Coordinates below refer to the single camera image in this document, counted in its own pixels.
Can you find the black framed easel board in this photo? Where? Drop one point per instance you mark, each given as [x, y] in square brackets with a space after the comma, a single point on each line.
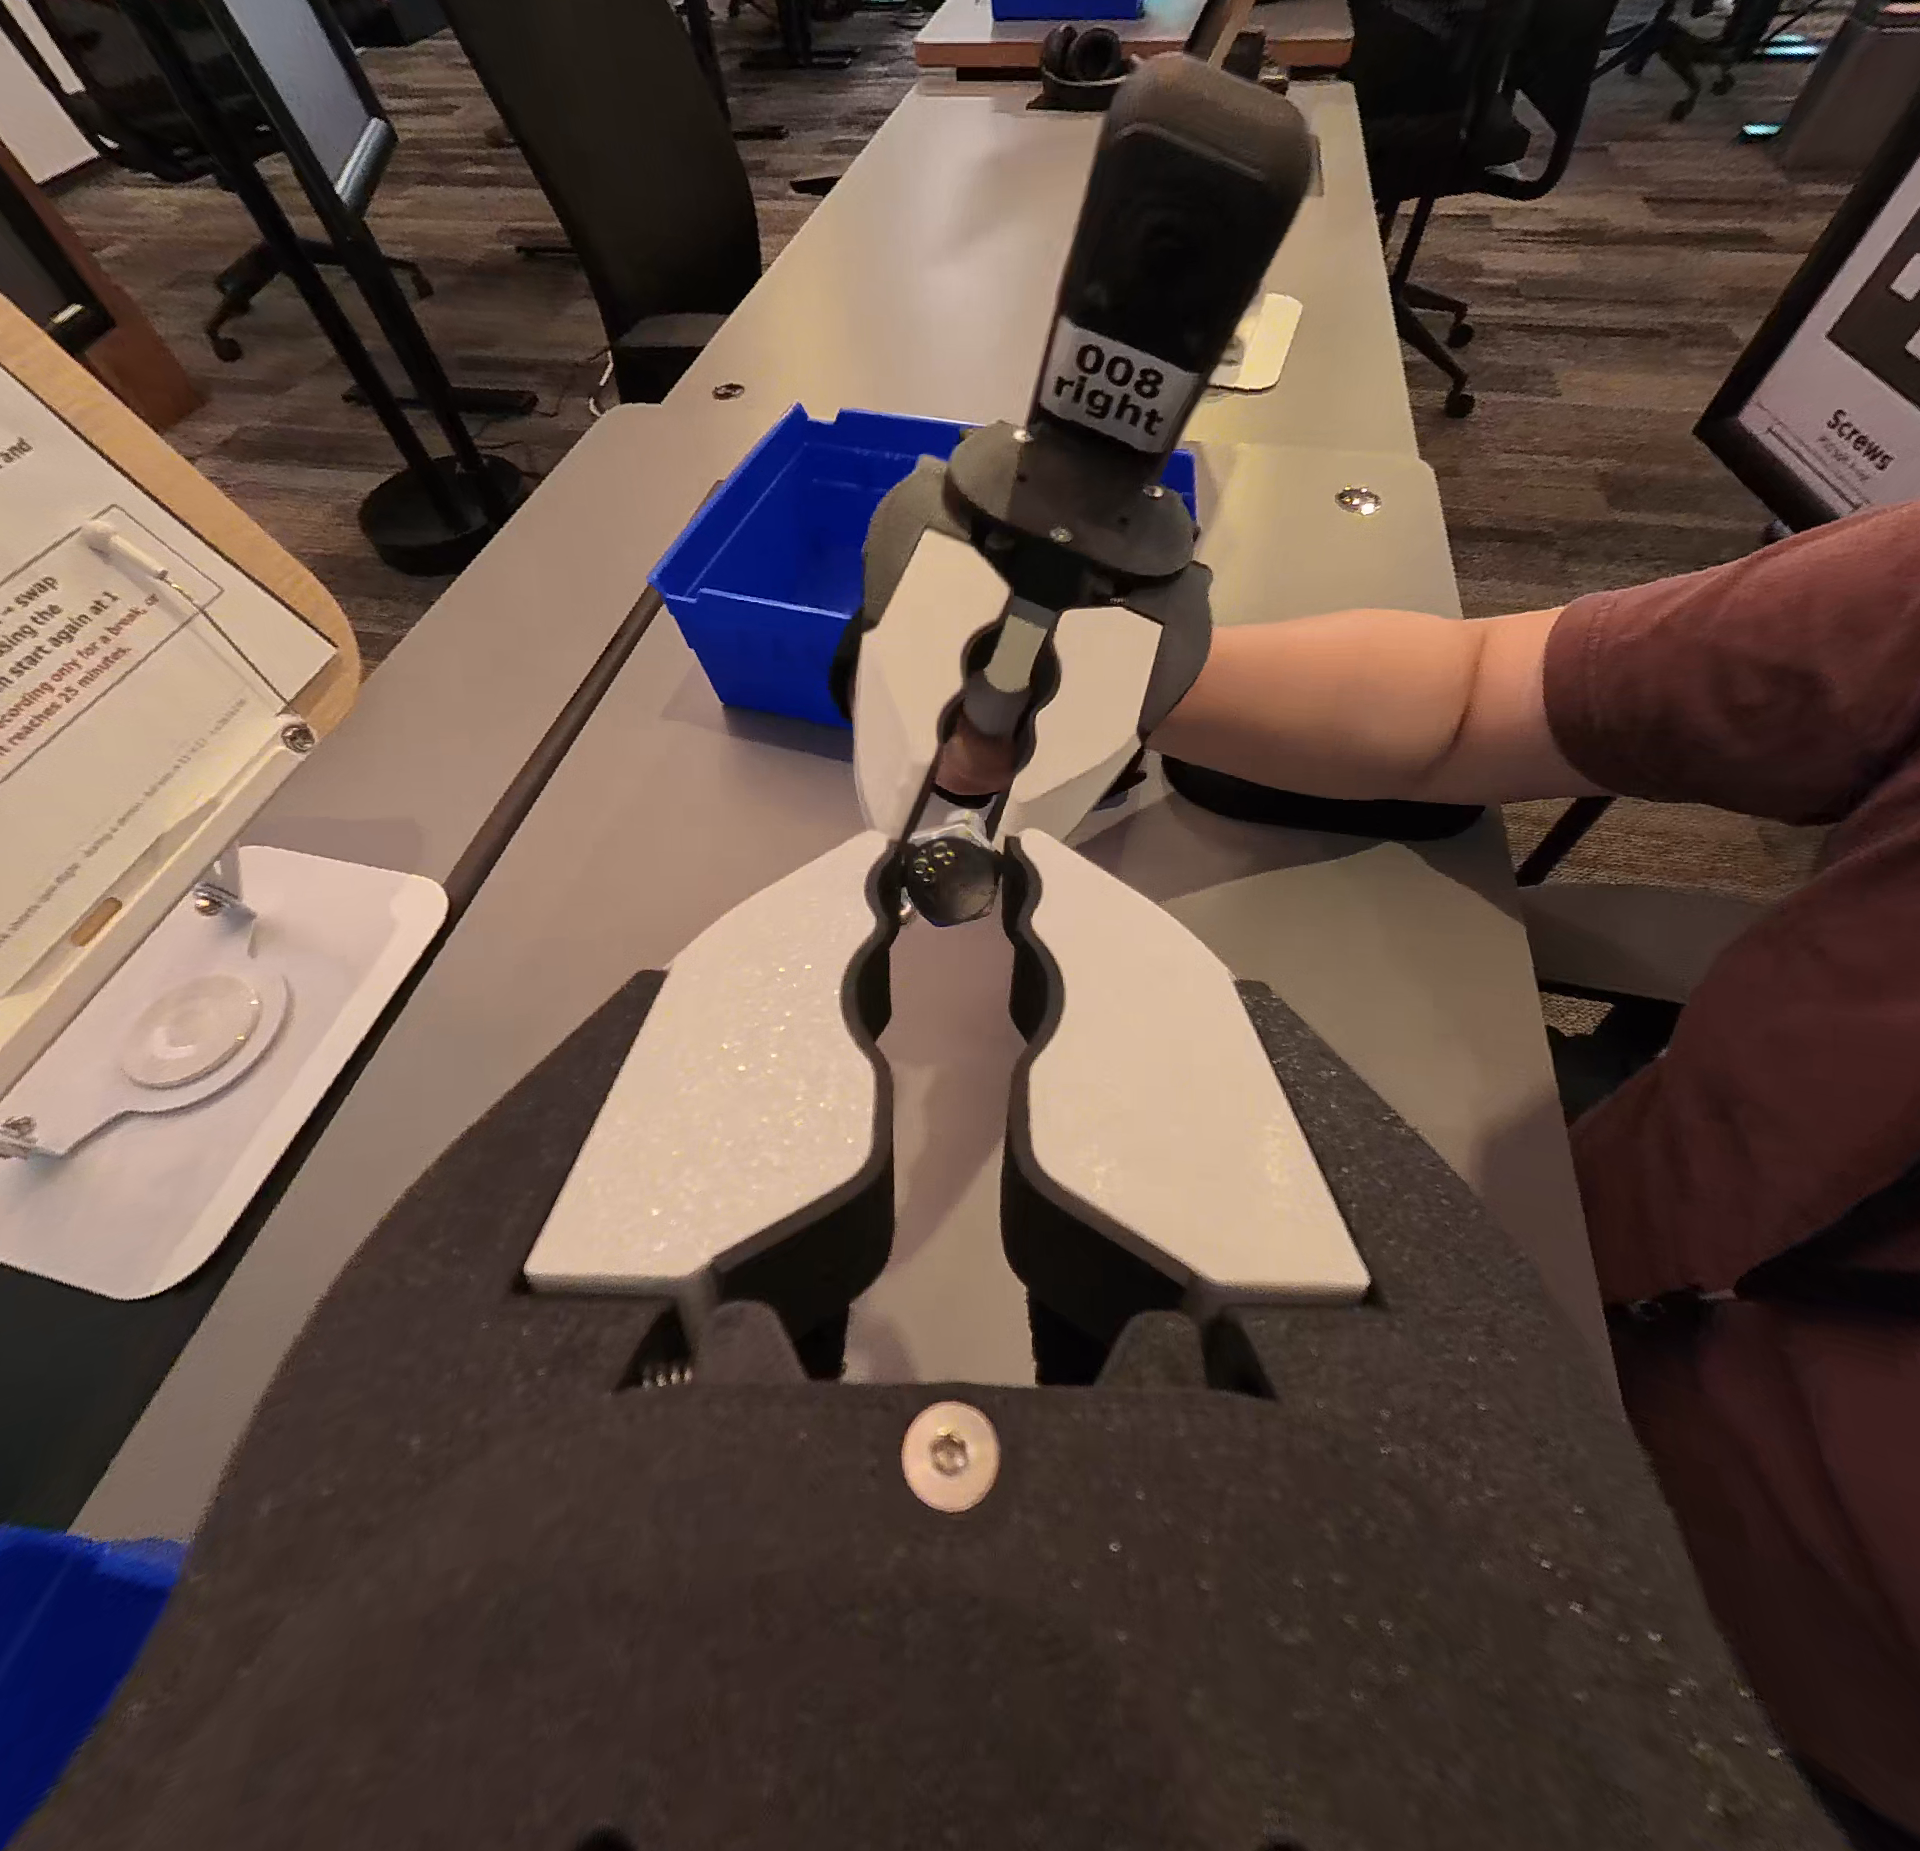
[284, 51]

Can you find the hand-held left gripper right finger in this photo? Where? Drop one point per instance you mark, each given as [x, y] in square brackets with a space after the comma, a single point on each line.
[1184, 1101]

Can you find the black office chair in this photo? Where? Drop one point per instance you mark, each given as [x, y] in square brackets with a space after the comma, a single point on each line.
[600, 112]
[1500, 82]

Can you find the instruction sheet on stand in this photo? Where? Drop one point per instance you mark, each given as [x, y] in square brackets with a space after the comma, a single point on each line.
[90, 607]

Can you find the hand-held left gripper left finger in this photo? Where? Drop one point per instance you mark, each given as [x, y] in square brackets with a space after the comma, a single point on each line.
[719, 1101]

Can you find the black headphones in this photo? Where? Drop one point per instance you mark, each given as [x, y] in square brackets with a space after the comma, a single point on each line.
[1087, 59]

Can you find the black framed marker sign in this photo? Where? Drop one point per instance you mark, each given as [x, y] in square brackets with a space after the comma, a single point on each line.
[1860, 427]

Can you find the grey office chair seat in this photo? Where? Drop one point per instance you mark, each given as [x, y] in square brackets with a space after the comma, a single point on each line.
[1650, 938]

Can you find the wooden pillar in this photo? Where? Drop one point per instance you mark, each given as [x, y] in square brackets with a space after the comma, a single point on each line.
[144, 367]

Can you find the person's right hand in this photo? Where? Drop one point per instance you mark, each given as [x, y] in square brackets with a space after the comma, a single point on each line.
[977, 763]

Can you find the silver hex bolt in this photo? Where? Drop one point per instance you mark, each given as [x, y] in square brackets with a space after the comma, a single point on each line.
[947, 879]

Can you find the person's right forearm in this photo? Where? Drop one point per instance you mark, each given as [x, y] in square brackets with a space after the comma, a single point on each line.
[1350, 697]

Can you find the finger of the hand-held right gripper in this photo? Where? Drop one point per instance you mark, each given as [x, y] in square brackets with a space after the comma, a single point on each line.
[899, 681]
[1096, 726]

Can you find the grey waste bin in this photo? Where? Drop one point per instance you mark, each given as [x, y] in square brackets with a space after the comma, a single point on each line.
[1851, 82]

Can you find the blue plastic parts bin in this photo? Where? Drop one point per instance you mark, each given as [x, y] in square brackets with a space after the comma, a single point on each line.
[60, 1686]
[749, 651]

